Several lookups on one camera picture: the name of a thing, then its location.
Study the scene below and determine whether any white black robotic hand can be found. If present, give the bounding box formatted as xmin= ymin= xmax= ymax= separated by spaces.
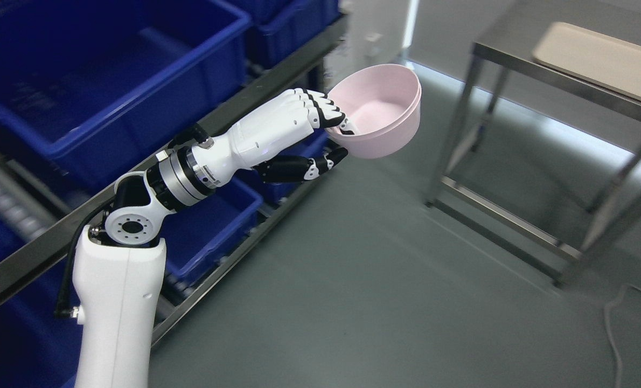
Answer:
xmin=191 ymin=88 xmax=349 ymax=187

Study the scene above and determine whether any pink bowl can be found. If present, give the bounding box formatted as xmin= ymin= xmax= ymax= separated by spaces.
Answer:
xmin=326 ymin=64 xmax=422 ymax=159

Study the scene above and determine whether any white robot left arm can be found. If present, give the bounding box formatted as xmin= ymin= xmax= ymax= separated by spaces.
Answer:
xmin=67 ymin=129 xmax=256 ymax=387

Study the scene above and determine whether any blue bin lower shelf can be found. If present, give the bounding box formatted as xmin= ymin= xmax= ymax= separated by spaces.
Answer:
xmin=160 ymin=178 xmax=262 ymax=287

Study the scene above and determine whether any blue bin upper right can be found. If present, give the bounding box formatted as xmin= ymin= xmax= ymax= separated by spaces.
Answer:
xmin=229 ymin=1 xmax=340 ymax=69

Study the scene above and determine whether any large blue bin top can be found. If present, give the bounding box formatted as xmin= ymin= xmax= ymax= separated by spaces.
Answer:
xmin=0 ymin=1 xmax=251 ymax=191

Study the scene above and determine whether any stainless steel table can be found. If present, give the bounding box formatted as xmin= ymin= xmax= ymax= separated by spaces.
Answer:
xmin=409 ymin=1 xmax=641 ymax=286

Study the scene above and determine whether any beige plastic tray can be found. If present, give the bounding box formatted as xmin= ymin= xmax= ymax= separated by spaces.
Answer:
xmin=532 ymin=22 xmax=641 ymax=102

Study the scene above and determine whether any white wall switch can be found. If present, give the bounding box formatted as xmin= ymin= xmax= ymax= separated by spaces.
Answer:
xmin=365 ymin=32 xmax=383 ymax=45

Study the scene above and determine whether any white floor cable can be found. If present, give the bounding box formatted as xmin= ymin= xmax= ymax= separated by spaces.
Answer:
xmin=603 ymin=284 xmax=641 ymax=388

